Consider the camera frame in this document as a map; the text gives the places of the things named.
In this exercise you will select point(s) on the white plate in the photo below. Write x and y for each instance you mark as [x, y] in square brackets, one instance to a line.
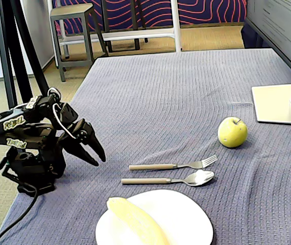
[186, 222]

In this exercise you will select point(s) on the black robot arm with stickers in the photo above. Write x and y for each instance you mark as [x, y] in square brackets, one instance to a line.
[33, 163]

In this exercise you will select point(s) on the white tube table frame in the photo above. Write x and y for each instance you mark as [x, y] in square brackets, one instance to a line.
[176, 25]

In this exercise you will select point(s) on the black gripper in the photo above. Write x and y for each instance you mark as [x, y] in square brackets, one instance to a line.
[82, 135]

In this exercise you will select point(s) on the grey metal stool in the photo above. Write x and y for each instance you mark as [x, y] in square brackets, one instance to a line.
[70, 11]

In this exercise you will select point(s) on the black chair legs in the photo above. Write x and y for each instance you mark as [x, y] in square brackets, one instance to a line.
[136, 43]

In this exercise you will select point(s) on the green apple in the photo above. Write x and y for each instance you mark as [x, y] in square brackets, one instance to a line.
[232, 132]

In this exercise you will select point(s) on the blue woven tablecloth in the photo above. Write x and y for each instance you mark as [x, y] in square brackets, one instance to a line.
[173, 97]

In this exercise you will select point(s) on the yellow banana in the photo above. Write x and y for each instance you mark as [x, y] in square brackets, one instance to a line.
[135, 219]

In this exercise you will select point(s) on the black tripod legs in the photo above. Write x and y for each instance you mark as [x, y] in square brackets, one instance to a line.
[7, 63]

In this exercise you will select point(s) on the monitor with silver stand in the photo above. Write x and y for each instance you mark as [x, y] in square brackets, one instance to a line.
[275, 25]

